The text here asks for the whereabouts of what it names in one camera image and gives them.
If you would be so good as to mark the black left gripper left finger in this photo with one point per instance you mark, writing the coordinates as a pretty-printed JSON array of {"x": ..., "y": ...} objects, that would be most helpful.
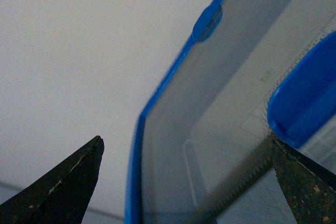
[{"x": 61, "y": 195}]

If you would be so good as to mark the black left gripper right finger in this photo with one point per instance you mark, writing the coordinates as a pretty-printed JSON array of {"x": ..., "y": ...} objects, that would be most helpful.
[{"x": 308, "y": 187}]

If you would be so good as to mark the blue framed glass sliding lid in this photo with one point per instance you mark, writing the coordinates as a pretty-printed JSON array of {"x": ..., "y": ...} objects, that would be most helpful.
[{"x": 168, "y": 129}]

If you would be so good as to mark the white chest freezer with penguins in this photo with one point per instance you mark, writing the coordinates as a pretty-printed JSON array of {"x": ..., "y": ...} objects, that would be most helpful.
[{"x": 262, "y": 129}]

